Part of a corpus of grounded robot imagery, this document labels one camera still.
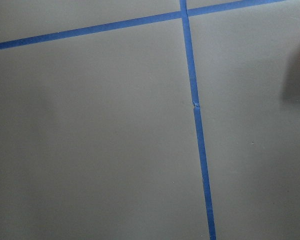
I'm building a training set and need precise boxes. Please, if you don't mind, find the brown paper table cover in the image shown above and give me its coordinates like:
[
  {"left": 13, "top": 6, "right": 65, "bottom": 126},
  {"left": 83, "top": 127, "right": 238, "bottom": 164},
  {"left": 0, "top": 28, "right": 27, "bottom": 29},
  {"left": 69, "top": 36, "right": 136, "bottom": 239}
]
[{"left": 0, "top": 0, "right": 300, "bottom": 240}]

